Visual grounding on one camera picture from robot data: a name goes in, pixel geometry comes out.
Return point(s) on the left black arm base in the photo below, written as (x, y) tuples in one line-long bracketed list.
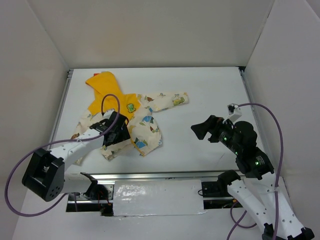
[(100, 193)]

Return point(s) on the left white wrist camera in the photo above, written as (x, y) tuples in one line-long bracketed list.
[(109, 117)]

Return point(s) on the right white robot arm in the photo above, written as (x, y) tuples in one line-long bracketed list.
[(267, 206)]

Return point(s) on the white taped cover plate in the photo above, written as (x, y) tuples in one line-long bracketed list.
[(157, 198)]

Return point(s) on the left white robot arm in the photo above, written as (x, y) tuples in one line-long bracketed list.
[(46, 174)]

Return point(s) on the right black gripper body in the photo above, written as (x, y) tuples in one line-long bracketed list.
[(215, 130)]

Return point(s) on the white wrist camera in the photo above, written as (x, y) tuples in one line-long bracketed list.
[(234, 113), (109, 117)]

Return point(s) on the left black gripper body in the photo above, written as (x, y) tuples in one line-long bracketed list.
[(122, 136)]

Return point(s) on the aluminium front rail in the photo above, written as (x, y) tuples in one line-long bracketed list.
[(152, 176)]

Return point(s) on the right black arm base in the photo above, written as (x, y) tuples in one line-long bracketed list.
[(213, 189)]

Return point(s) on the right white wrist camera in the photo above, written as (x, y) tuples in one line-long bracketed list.
[(234, 113)]

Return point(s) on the yellow hooded dinosaur print jacket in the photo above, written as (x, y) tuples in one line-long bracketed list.
[(144, 130)]

